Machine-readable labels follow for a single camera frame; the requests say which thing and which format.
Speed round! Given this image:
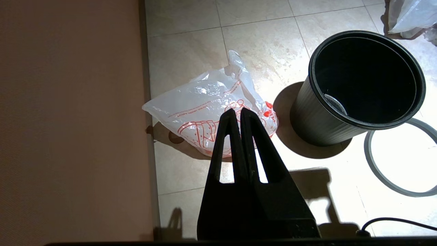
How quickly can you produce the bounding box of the black trash bin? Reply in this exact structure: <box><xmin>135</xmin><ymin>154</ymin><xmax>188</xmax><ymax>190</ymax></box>
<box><xmin>290</xmin><ymin>30</ymin><xmax>426</xmax><ymax>147</ymax></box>

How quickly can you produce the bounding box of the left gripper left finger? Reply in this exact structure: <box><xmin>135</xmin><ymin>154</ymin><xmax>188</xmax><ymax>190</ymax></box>
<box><xmin>197</xmin><ymin>108</ymin><xmax>255</xmax><ymax>240</ymax></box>

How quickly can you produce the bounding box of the used white bin liner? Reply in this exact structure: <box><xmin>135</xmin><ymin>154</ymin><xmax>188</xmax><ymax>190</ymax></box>
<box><xmin>387</xmin><ymin>0</ymin><xmax>437</xmax><ymax>39</ymax></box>

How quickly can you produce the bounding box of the grey bin ring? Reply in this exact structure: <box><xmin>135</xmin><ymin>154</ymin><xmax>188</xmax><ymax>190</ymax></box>
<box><xmin>364</xmin><ymin>118</ymin><xmax>437</xmax><ymax>198</ymax></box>

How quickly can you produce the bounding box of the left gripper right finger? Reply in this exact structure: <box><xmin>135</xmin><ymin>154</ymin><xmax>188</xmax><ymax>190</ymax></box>
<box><xmin>240</xmin><ymin>108</ymin><xmax>322</xmax><ymax>239</ymax></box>

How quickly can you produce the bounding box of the clear red-print plastic bag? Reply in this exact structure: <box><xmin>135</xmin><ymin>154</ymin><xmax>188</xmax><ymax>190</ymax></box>
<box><xmin>142</xmin><ymin>50</ymin><xmax>279</xmax><ymax>158</ymax></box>

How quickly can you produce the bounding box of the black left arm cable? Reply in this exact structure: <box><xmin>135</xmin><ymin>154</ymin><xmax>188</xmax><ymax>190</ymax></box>
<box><xmin>356</xmin><ymin>217</ymin><xmax>437</xmax><ymax>237</ymax></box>

